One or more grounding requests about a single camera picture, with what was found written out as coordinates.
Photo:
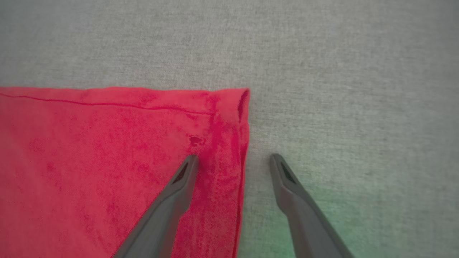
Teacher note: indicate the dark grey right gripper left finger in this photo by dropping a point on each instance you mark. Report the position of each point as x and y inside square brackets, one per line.
[165, 218]

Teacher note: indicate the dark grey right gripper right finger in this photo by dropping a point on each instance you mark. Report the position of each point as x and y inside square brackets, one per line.
[312, 225]

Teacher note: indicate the red shirt with white sleeves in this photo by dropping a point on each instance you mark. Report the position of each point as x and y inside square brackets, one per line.
[89, 172]

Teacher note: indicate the grey fabric sofa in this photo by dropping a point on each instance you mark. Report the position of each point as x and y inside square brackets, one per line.
[358, 71]

